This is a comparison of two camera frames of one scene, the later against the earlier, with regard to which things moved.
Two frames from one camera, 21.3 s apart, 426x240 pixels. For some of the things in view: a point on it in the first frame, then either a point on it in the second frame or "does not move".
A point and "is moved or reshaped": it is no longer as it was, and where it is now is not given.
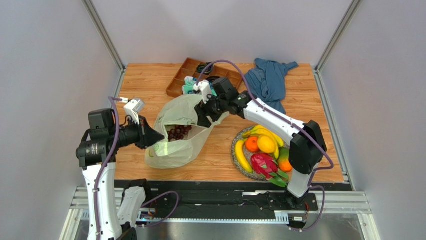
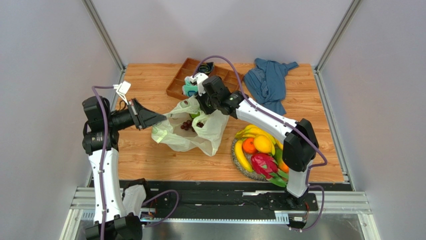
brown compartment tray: [188, 68] does not move
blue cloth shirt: [266, 80] does not move
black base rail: [228, 200] does not move
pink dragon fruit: [266, 165] does not move
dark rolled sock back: [207, 71] does not move
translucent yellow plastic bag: [177, 121] is moved or reshaped
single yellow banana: [240, 156] does not move
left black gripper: [146, 136] → [143, 118]
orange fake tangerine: [251, 143] is moved or reshaped
